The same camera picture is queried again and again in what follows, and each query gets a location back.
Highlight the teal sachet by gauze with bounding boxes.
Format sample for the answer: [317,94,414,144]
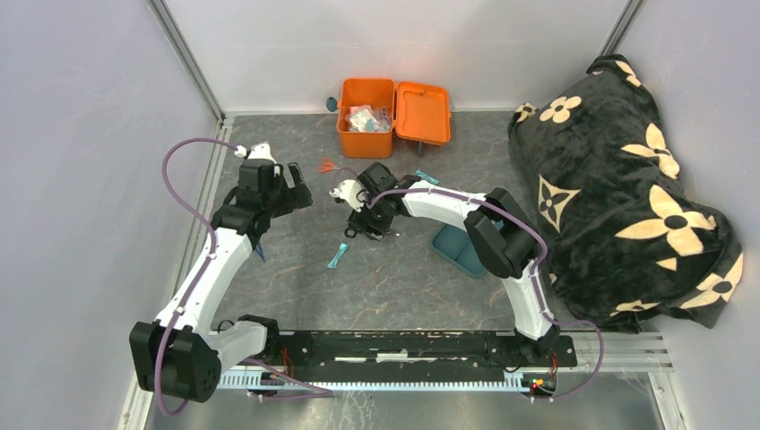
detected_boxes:
[327,243,349,270]

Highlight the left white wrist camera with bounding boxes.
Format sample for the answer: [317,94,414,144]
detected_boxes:
[234,142,280,177]

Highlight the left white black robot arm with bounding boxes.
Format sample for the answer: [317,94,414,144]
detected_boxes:
[129,159,313,402]

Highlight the blue plaster packet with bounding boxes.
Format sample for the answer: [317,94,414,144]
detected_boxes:
[361,116,391,133]

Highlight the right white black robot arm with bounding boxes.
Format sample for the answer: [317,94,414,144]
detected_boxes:
[329,162,559,366]

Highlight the orange handled small scissors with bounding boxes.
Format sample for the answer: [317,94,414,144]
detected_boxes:
[316,157,336,174]

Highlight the blue tweezers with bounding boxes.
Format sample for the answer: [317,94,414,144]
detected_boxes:
[254,243,266,262]

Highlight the teal knob behind box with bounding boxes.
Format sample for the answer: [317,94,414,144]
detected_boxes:
[325,97,339,113]

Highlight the teal plastic tray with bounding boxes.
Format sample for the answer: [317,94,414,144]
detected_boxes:
[430,224,490,279]

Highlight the orange medicine kit box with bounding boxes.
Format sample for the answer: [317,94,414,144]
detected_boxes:
[336,78,451,159]

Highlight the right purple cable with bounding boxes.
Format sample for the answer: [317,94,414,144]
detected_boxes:
[331,167,606,402]

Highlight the black mounting base rail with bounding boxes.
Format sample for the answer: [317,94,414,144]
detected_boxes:
[257,330,578,383]

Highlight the black floral blanket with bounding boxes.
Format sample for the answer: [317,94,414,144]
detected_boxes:
[508,54,743,332]

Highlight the teal sachet near gloves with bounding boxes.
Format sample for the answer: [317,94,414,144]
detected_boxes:
[414,169,440,185]

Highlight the black handled scissors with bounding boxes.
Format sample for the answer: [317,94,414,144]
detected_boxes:
[343,227,400,241]

